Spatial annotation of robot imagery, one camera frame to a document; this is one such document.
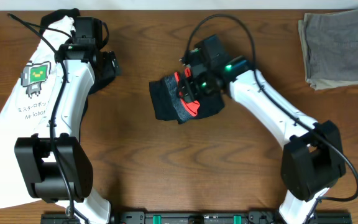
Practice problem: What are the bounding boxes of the black leggings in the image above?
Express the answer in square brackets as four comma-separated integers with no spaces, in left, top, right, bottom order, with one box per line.
[149,72,224,124]

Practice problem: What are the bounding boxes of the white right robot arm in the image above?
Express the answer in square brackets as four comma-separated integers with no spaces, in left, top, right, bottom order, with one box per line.
[178,57,352,223]

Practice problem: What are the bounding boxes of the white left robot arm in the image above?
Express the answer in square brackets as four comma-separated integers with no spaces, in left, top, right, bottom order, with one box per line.
[14,17,121,223]

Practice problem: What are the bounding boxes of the black garment under t-shirt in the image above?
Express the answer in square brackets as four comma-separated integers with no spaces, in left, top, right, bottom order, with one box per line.
[40,8,81,27]

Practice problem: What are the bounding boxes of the white printed t-shirt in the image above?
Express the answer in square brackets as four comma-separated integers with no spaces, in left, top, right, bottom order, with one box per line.
[0,16,75,208]

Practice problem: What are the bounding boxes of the grey folded trousers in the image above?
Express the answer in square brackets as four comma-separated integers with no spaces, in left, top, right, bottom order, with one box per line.
[298,9,358,90]

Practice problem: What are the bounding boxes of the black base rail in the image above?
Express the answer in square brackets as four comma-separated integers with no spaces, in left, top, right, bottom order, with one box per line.
[40,211,352,224]

